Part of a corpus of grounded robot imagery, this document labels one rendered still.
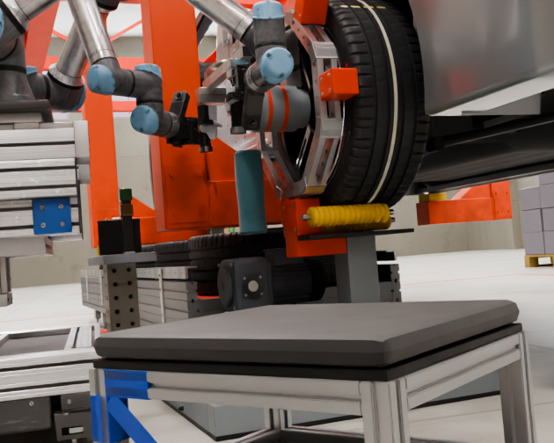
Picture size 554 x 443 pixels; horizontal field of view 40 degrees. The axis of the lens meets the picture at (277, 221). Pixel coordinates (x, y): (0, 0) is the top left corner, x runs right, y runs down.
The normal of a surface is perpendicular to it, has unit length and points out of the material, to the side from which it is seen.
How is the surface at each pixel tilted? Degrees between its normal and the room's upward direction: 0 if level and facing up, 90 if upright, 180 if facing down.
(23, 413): 90
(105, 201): 90
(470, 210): 90
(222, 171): 90
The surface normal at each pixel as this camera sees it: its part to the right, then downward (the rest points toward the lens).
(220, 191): 0.35, -0.07
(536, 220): -0.97, 0.07
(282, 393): -0.60, 0.01
